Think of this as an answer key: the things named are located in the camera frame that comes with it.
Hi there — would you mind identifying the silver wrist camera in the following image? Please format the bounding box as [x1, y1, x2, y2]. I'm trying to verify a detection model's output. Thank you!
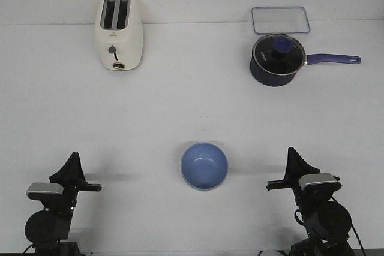
[26, 182, 64, 200]
[298, 173, 342, 192]

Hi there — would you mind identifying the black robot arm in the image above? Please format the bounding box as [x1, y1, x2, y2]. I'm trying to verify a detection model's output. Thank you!
[266, 147, 356, 255]
[25, 152, 101, 255]

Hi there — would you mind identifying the blue bowl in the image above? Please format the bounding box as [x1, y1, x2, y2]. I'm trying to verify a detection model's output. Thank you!
[180, 143, 229, 191]

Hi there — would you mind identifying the glass pot lid blue knob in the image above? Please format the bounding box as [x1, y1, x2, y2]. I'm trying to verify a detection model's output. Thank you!
[252, 34, 306, 76]

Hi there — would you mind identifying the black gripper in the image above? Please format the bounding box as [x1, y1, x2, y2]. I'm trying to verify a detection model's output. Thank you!
[49, 152, 101, 208]
[266, 147, 336, 208]

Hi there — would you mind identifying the dark blue saucepan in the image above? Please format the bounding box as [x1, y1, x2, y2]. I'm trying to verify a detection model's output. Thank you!
[250, 54, 361, 87]

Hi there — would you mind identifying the white two-slot toaster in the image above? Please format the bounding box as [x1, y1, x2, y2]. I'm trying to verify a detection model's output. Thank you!
[94, 0, 143, 71]

